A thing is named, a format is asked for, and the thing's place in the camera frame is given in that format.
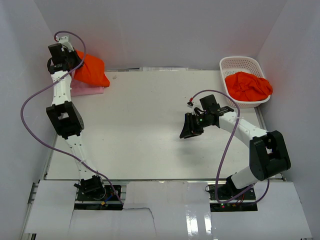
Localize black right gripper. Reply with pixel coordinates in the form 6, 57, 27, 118
179, 112, 211, 139

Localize orange t shirt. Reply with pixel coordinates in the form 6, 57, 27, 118
224, 71, 273, 102
73, 50, 110, 88

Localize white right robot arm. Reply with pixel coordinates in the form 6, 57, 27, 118
179, 106, 291, 200

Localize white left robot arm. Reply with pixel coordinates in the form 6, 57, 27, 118
46, 47, 106, 200

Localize folded pink t shirt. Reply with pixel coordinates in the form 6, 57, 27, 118
70, 79, 104, 97

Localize white perforated plastic basket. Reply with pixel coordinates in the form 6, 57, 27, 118
219, 56, 273, 108

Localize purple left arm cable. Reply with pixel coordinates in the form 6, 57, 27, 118
20, 30, 125, 205

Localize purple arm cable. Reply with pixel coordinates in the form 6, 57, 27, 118
187, 89, 271, 205
20, 30, 125, 205

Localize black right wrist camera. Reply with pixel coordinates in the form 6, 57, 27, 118
199, 94, 220, 112

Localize white paper strip at wall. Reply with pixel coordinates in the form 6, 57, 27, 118
139, 67, 189, 72

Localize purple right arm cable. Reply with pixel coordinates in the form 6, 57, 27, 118
187, 89, 271, 205

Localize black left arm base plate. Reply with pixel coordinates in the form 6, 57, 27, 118
74, 185, 123, 211

